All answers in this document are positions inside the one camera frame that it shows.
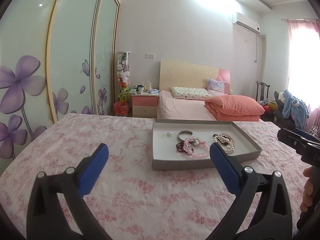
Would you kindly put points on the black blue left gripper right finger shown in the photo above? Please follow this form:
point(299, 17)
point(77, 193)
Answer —
point(232, 174)

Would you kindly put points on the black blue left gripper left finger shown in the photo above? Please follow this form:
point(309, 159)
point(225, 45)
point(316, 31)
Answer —
point(45, 217)

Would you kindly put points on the person's right hand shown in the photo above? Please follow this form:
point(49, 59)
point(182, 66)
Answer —
point(307, 199)

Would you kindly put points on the blue plush robe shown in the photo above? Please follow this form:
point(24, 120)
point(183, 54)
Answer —
point(293, 108)

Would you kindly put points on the dark wooden chair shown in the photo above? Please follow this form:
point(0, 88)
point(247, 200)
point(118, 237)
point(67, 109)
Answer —
point(262, 91)

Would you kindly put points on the pink floral tablecloth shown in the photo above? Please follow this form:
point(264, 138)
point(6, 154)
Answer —
point(100, 177)

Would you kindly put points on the folded coral duvet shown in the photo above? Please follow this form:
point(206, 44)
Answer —
point(234, 108)

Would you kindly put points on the purple patterned pillow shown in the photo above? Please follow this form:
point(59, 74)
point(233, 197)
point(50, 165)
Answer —
point(216, 87)

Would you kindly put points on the pink curtain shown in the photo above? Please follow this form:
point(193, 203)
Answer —
point(303, 79)

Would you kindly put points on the grey cardboard tray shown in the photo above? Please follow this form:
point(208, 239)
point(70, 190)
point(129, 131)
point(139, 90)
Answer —
point(168, 154)

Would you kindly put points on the silver cuff bangle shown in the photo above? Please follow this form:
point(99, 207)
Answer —
point(182, 135)

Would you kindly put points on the red waste bin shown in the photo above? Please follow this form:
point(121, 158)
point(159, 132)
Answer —
point(121, 108)

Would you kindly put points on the floral white pillow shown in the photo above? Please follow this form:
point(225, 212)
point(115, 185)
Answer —
point(190, 93)

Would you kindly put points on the white air conditioner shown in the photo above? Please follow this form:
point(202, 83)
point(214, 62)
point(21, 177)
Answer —
point(246, 22)

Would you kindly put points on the pink bedside cabinet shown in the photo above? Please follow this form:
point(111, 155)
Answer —
point(144, 105)

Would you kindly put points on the pink bed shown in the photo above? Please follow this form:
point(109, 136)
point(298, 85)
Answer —
point(181, 74)

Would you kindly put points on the white mug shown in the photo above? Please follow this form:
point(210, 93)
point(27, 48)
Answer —
point(140, 89)

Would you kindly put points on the plush toy display tube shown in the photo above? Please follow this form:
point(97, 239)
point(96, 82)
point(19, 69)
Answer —
point(123, 76)

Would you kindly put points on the floral sliding wardrobe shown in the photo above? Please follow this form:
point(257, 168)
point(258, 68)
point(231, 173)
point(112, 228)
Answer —
point(56, 58)

